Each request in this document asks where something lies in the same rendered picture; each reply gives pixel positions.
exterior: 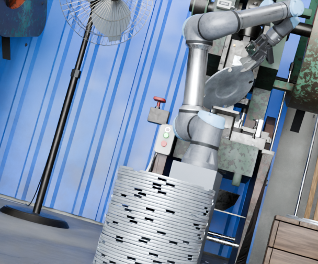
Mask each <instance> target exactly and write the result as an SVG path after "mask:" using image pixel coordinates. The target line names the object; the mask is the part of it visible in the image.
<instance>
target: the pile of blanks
mask: <svg viewBox="0 0 318 264"><path fill-rule="evenodd" d="M136 188H137V189H136ZM213 196H214V193H211V192H208V191H205V190H201V189H198V188H194V187H191V186H188V185H184V184H180V183H177V182H173V181H169V180H162V179H159V178H158V177H154V176H151V175H147V174H143V173H139V172H135V171H131V170H127V169H122V168H119V169H118V171H117V180H116V182H115V186H114V188H113V194H112V195H111V197H112V198H111V200H110V203H109V204H108V205H109V209H108V212H107V214H105V221H104V226H103V229H102V232H101V236H100V238H99V242H98V246H97V249H96V254H95V256H94V260H93V264H197V260H198V258H199V253H200V249H201V246H202V243H201V242H202V240H203V239H204V236H205V228H207V225H208V223H207V222H208V220H209V214H210V210H211V209H210V208H211V207H212V205H213V203H212V202H213V200H212V199H213ZM124 204H125V205H124ZM120 206H121V207H120ZM192 213H194V214H197V215H193V214H192Z"/></svg>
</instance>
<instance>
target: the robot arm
mask: <svg viewBox="0 0 318 264"><path fill-rule="evenodd" d="M303 12H304V3H303V2H302V1H301V0H288V1H282V2H276V3H274V1H272V0H264V1H263V2H262V3H261V5H260V6H259V7H255V8H250V9H246V10H241V11H238V12H236V11H234V10H229V11H224V12H209V13H204V14H196V15H193V16H190V17H189V18H187V19H186V20H185V22H184V24H183V27H182V34H183V36H184V39H185V40H186V43H185V45H186V47H187V48H188V58H187V69H186V79H185V89H184V99H183V105H182V106H181V107H180V108H179V111H178V115H177V116H176V117H175V118H174V120H173V132H174V134H175V135H176V137H177V138H179V139H181V140H183V141H187V142H191V143H190V146H189V148H188V149H187V151H186V153H185V154H184V156H183V157H182V159H181V162H183V163H187V164H191V165H194V166H198V167H202V168H206V169H210V170H214V171H217V170H218V149H219V145H220V141H221V138H222V134H223V130H224V128H225V126H224V125H225V119H224V118H223V117H221V116H218V115H216V114H213V113H209V112H206V111H205V109H204V108H203V98H204V92H205V82H206V71H207V61H208V51H209V50H210V49H211V48H212V45H213V40H217V39H220V38H222V37H225V36H228V35H231V34H235V33H237V32H239V30H240V29H244V28H249V27H253V26H257V25H262V24H266V23H270V22H271V23H273V24H274V25H273V26H272V27H271V28H270V29H269V30H268V31H267V32H266V34H263V33H262V34H261V35H260V36H259V37H258V38H257V39H256V40H255V41H253V40H252V41H251V42H249V43H248V44H247V45H246V46H245V49H246V51H247V53H248V55H247V56H246V57H241V58H240V62H241V64H242V66H243V67H244V68H243V69H242V70H241V72H246V71H249V70H252V69H254V68H256V67H258V66H260V65H261V64H262V62H264V59H265V58H266V61H267V62H268V63H269V64H273V63H274V54H273V49H272V46H275V45H276V44H278V43H279V42H280V41H281V40H282V39H283V38H284V37H285V36H286V35H287V34H288V33H289V32H290V31H291V30H292V29H294V28H295V27H296V26H297V25H298V23H299V22H300V20H299V18H298V16H300V15H302V14H303ZM250 43H251V44H250ZM249 44H250V45H249ZM248 45H249V46H248ZM271 45H272V46H271ZM247 46H248V47H247Z"/></svg>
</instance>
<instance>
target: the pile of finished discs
mask: <svg viewBox="0 0 318 264"><path fill-rule="evenodd" d="M286 217H288V218H291V219H296V220H298V221H302V222H306V223H310V224H313V225H317V226H318V222H317V221H313V220H310V219H306V218H303V219H301V218H298V216H294V215H289V214H287V215H286Z"/></svg>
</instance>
